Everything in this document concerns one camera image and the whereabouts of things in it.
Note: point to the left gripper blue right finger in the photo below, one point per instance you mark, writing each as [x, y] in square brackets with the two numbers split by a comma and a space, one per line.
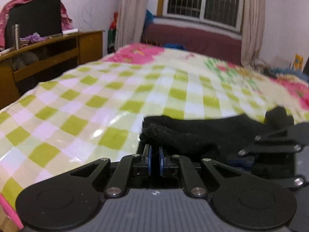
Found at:
[164, 162]

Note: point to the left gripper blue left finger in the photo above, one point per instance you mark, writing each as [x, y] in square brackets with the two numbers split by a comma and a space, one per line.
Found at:
[147, 154]

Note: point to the black pants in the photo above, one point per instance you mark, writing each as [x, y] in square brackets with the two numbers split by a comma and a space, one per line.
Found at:
[217, 139]

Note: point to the pink floral bed quilt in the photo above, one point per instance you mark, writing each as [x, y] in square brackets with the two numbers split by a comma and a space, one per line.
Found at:
[230, 89]

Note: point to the green checkered plastic sheet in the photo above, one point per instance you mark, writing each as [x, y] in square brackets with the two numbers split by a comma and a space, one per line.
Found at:
[93, 111]

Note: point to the yellow snack bag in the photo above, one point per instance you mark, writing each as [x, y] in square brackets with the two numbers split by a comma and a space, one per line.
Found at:
[298, 62]

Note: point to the maroon covered sofa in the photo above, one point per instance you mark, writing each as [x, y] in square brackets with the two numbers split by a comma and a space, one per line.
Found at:
[195, 40]

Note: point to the red green decoration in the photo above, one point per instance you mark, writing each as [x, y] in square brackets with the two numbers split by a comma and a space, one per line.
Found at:
[112, 34]

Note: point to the right beige curtain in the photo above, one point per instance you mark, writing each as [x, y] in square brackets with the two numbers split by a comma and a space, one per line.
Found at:
[253, 30]

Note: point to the beige curtain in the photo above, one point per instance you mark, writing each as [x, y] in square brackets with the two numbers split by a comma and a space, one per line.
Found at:
[130, 22]
[253, 30]

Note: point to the wooden desk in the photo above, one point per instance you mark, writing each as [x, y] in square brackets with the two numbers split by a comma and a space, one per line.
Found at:
[64, 52]

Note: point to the pink cloth over monitor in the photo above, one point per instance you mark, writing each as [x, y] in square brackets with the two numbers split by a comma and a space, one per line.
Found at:
[66, 22]

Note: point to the left beige curtain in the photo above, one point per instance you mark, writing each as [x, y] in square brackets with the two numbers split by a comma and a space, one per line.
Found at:
[130, 22]

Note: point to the barred window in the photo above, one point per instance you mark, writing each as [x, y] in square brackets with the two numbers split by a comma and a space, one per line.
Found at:
[225, 14]

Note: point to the black monitor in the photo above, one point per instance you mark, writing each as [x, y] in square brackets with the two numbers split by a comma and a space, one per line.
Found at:
[38, 16]

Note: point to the steel thermos bottle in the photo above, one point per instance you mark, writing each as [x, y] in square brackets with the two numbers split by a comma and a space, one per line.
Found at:
[16, 36]

